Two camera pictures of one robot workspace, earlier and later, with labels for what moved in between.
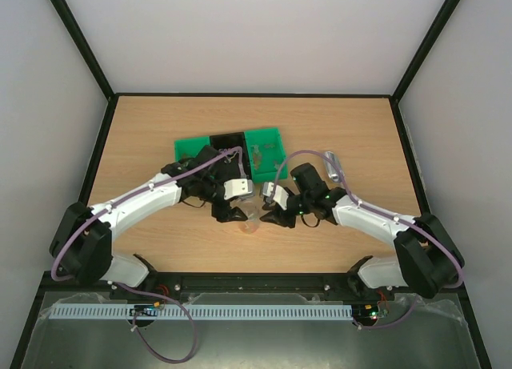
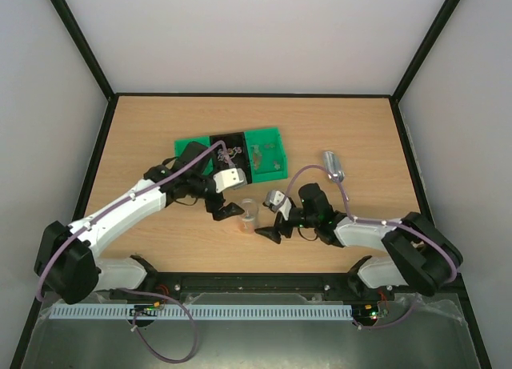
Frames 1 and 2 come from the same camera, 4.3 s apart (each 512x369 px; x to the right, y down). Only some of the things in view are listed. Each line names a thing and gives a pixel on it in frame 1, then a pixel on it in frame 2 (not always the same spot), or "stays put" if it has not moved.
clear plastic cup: [252, 209] stays put
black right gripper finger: [280, 218] -> [270, 233]
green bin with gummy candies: [266, 154] stays put
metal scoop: [332, 171] stays put
